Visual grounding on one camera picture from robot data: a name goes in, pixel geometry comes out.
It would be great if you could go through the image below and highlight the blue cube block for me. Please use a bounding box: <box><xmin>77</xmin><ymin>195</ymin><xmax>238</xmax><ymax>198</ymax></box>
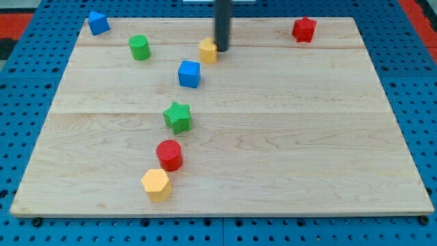
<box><xmin>178</xmin><ymin>60</ymin><xmax>201</xmax><ymax>88</ymax></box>

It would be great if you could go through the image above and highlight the green star block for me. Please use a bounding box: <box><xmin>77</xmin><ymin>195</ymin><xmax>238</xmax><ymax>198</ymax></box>
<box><xmin>163</xmin><ymin>102</ymin><xmax>191</xmax><ymax>135</ymax></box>

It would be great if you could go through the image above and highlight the red cylinder block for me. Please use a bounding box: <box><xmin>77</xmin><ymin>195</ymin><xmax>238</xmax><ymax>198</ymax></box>
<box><xmin>156</xmin><ymin>139</ymin><xmax>183</xmax><ymax>172</ymax></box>

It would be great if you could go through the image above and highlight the light wooden board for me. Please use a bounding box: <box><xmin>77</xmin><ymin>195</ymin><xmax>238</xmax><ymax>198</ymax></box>
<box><xmin>10</xmin><ymin>17</ymin><xmax>434</xmax><ymax>218</ymax></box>

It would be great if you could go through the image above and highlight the yellow heart block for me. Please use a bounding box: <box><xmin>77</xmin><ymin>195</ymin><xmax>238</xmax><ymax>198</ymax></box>
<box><xmin>198</xmin><ymin>38</ymin><xmax>218</xmax><ymax>64</ymax></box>

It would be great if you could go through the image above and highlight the yellow hexagon block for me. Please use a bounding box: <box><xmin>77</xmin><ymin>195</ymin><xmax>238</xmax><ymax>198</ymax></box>
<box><xmin>141</xmin><ymin>169</ymin><xmax>172</xmax><ymax>202</ymax></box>

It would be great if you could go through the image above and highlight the green cylinder block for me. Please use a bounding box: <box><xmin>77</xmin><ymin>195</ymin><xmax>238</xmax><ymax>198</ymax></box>
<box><xmin>129</xmin><ymin>35</ymin><xmax>151</xmax><ymax>61</ymax></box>

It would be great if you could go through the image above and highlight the red star block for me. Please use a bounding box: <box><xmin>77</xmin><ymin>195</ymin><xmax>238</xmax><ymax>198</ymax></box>
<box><xmin>292</xmin><ymin>16</ymin><xmax>317</xmax><ymax>43</ymax></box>

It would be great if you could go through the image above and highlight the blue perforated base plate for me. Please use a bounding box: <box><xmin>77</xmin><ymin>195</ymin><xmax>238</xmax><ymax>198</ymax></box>
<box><xmin>1</xmin><ymin>0</ymin><xmax>436</xmax><ymax>245</ymax></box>

